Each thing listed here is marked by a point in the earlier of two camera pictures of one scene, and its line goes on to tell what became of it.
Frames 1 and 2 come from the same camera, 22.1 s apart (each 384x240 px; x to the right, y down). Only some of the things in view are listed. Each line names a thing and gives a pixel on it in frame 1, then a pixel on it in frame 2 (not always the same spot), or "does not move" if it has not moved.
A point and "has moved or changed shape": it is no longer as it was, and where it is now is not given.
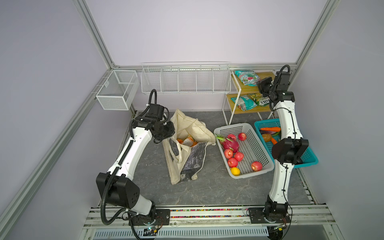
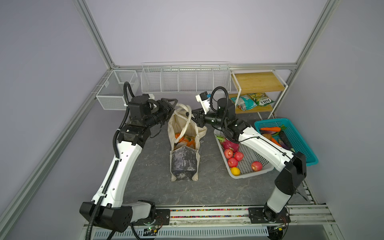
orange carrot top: [276, 129] does not move
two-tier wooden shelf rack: [244, 96] does not move
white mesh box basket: [118, 90] does not move
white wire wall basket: [207, 77] does not move
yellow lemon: [235, 171] does not move
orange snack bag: [189, 141] has moved or changed shape
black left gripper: [171, 132] → [167, 109]
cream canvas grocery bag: [185, 151] has moved or changed shape
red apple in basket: [228, 153] does not move
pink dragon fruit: [229, 142] does not move
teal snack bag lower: [245, 102] does not move
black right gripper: [263, 83] → [201, 120]
